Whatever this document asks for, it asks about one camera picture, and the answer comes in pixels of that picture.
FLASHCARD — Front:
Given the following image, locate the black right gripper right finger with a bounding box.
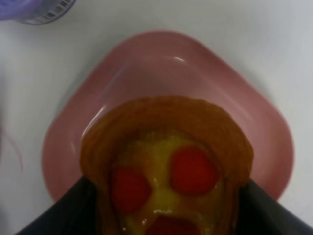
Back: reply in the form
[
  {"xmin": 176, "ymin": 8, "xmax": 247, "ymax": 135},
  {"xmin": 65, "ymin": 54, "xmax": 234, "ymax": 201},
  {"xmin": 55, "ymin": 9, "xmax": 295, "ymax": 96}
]
[{"xmin": 236, "ymin": 180, "xmax": 313, "ymax": 235}]

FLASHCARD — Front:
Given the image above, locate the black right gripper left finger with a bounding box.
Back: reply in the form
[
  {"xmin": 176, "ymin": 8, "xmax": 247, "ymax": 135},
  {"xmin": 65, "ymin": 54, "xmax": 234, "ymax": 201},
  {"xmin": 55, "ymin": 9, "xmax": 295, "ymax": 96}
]
[{"xmin": 17, "ymin": 177, "xmax": 96, "ymax": 235}]

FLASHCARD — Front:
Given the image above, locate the toy fruit tart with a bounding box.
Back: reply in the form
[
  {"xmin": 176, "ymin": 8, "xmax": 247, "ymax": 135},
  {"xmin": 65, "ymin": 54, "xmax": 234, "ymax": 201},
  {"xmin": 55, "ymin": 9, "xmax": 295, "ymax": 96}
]
[{"xmin": 80, "ymin": 96, "xmax": 254, "ymax": 235}]

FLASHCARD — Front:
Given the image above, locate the pink square plate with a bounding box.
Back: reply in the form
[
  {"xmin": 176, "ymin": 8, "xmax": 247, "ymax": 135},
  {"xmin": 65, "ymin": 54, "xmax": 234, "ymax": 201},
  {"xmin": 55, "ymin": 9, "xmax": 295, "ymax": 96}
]
[{"xmin": 42, "ymin": 31, "xmax": 294, "ymax": 200}]

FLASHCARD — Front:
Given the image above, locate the purple lidded round container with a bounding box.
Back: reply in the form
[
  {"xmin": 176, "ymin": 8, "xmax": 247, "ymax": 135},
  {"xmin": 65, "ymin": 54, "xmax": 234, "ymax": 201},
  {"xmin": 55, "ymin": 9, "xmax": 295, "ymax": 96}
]
[{"xmin": 0, "ymin": 0, "xmax": 75, "ymax": 25}]

